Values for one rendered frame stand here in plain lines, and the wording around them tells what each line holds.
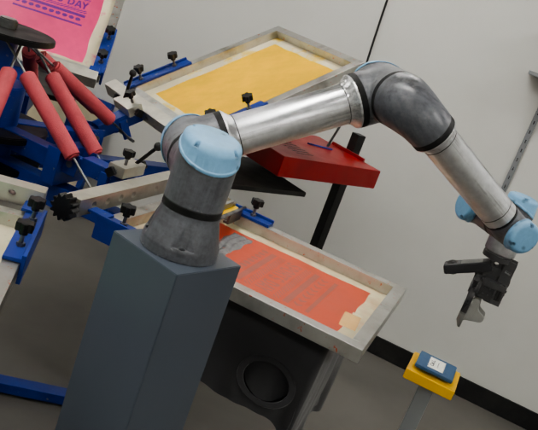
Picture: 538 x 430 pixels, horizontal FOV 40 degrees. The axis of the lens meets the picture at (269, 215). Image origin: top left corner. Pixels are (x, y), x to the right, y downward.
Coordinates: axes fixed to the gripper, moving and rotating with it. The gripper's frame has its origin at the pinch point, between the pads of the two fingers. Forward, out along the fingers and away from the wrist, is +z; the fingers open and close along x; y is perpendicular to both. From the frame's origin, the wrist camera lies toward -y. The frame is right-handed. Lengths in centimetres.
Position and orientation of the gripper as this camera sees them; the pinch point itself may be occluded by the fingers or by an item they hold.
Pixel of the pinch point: (457, 320)
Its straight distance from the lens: 191.5
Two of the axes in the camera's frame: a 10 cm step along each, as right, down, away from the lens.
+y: 8.8, 4.0, -2.7
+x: 3.5, -1.6, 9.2
